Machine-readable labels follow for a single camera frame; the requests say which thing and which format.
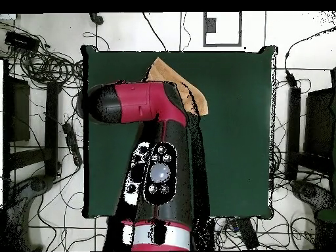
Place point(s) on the tan terry towel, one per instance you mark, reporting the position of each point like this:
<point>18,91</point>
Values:
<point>168,73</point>

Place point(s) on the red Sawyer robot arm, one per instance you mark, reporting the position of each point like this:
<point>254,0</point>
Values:
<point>139,102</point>

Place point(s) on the dark flat panel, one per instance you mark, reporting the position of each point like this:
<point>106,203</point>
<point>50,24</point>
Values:
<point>21,110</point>
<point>319,120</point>

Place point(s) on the dark green table cloth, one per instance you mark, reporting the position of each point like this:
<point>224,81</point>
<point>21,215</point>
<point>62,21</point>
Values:
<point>236,144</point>

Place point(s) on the black power strip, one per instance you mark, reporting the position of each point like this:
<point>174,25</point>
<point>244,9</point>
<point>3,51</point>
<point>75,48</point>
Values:
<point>71,141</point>
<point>248,233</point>

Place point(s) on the grey tripod base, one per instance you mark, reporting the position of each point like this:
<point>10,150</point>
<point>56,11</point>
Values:
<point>39,183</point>
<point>308,191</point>

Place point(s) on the black plug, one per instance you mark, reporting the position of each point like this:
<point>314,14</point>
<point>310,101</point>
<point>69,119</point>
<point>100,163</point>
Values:
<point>97,19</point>

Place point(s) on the dark green round object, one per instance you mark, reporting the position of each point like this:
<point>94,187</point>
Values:
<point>328,215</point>

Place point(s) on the black electronics box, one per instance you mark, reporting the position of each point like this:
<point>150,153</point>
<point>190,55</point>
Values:
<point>21,40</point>

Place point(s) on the black metal stand frame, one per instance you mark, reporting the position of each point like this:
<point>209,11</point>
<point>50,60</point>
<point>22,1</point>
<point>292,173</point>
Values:
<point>294,131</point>
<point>51,126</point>

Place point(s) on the grey rectangular floor frame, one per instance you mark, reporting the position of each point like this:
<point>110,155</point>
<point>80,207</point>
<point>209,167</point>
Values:
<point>210,25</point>

